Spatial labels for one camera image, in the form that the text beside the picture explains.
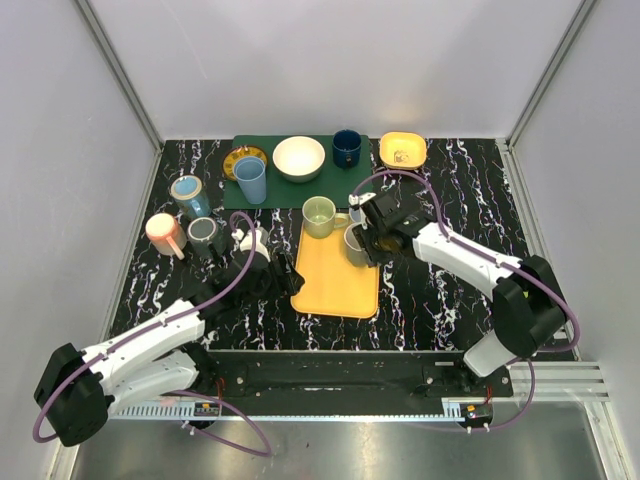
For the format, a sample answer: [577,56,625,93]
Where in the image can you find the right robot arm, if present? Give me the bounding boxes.
[349,193,569,397]

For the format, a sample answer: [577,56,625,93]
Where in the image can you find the grey white-inside mug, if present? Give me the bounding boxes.
[343,224,370,268]

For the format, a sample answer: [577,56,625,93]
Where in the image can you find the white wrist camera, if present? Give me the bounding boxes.
[231,227,271,270]
[348,192,376,210]

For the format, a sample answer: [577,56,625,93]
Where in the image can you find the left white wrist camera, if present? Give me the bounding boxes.
[231,227,271,270]

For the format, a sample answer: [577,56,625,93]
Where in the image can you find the pale green mug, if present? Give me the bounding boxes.
[302,196,351,239]

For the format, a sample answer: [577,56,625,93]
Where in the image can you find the yellow patterned saucer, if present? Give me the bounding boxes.
[222,145,268,181]

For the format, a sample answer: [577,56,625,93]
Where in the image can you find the dark grey mug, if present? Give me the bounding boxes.
[187,217,226,259]

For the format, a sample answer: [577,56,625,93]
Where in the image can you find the yellow plastic tray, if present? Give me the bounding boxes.
[291,229,380,319]

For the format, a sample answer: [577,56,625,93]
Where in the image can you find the light blue plastic cup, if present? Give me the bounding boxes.
[233,156,267,205]

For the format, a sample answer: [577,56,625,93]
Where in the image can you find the blue butterfly mug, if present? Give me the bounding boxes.
[170,175,211,220]

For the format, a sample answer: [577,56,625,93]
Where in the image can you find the pink mug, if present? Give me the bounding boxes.
[145,213,187,260]

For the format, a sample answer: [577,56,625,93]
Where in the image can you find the yellow square bowl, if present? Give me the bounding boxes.
[379,132,428,170]

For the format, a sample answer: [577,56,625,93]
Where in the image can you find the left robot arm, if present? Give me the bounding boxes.
[32,253,305,447]

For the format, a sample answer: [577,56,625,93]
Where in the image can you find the navy blue mug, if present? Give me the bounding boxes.
[332,129,362,169]

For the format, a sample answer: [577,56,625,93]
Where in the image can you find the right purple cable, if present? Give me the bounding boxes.
[352,170,581,434]

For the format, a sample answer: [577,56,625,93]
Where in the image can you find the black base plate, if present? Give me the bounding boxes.
[193,351,513,419]

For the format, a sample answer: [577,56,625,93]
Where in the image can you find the white bowl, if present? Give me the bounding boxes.
[272,136,326,183]

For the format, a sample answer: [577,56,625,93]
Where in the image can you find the light blue mug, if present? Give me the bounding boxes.
[349,207,362,223]

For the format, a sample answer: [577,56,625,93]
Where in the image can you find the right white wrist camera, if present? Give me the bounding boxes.
[348,192,376,210]

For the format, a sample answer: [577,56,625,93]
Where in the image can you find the dark green mat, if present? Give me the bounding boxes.
[223,135,372,210]

